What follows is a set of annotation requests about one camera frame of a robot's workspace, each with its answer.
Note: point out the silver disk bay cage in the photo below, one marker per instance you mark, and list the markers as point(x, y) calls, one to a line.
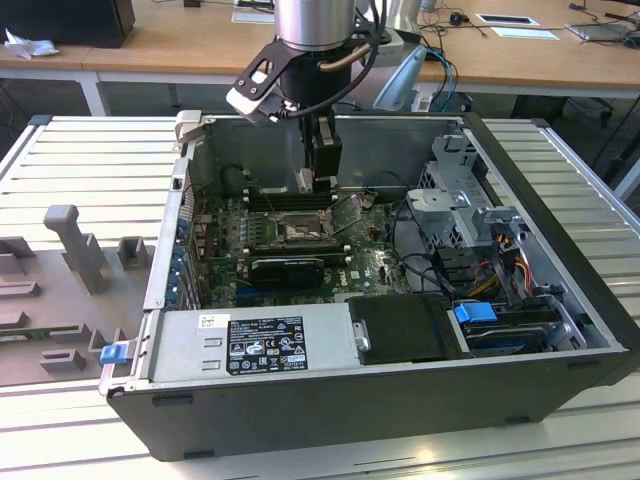
point(435, 200)

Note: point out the hard disk in blue carrier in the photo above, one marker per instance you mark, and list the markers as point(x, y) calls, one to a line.
point(475, 312)

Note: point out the black RAM slot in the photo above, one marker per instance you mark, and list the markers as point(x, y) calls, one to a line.
point(280, 194)
point(300, 248)
point(285, 198)
point(285, 207)
point(285, 203)
point(300, 243)

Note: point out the blue plastic latch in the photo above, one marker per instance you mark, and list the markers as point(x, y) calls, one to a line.
point(112, 354)

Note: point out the grey laptop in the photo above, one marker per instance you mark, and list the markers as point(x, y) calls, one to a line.
point(597, 31)

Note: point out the grey parts rack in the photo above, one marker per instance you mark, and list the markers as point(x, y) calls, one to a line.
point(60, 300)

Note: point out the black plastic shroud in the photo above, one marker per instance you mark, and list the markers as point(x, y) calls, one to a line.
point(400, 330)

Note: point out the wooden desk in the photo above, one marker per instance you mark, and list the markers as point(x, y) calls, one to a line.
point(200, 45)
point(30, 65)

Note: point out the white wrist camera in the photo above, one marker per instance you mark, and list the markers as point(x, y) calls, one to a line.
point(250, 107)

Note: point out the silver power supply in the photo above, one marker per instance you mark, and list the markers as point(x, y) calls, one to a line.
point(175, 350)

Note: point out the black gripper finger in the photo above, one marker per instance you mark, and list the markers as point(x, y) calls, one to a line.
point(306, 145)
point(327, 160)

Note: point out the grey case latch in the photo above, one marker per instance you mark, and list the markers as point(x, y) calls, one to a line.
point(189, 125)

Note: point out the black computer box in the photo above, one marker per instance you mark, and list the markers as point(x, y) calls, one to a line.
point(65, 20)

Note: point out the pale blue teach pendant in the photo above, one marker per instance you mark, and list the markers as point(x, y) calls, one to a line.
point(400, 80)

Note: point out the blue slot clip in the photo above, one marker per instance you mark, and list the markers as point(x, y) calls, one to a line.
point(172, 296)
point(178, 251)
point(182, 227)
point(175, 274)

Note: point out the white crumpled paper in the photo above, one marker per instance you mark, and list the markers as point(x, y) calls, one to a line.
point(30, 45)

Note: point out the black camera bracket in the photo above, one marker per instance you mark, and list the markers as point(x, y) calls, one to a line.
point(272, 55)

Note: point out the black PC case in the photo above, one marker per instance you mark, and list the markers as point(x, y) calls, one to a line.
point(350, 420)

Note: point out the green motherboard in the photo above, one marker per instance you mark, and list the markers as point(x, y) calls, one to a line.
point(370, 260)

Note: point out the metal CPU socket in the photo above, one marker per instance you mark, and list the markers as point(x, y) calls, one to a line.
point(277, 231)

